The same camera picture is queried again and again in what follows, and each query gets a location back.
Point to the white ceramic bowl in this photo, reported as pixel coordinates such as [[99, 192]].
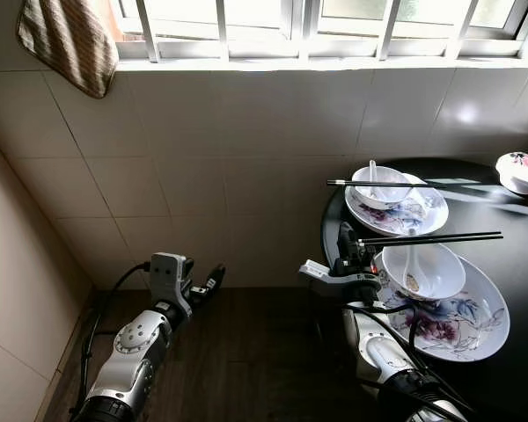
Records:
[[440, 271], [383, 200]]

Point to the large white floral plate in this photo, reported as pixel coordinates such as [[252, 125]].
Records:
[[480, 325]]

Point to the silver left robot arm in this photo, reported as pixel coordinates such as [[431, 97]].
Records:
[[145, 338]]

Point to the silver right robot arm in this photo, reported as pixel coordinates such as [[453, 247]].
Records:
[[383, 352]]

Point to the white ceramic spoon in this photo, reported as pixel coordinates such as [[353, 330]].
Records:
[[371, 170], [411, 264]]

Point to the black chopstick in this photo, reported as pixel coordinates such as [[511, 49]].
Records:
[[449, 236], [343, 181], [343, 185], [449, 240]]

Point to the beige cabinet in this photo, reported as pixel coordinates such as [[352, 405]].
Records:
[[26, 308]]

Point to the small floral bowl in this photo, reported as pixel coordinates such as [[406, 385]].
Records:
[[519, 171]]

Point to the brown striped towel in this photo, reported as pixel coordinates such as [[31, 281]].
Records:
[[66, 44]]

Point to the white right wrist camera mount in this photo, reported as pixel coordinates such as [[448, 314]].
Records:
[[334, 281]]

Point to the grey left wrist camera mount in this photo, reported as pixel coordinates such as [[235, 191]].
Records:
[[169, 277]]

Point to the white window frame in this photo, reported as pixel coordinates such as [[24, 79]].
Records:
[[299, 50]]

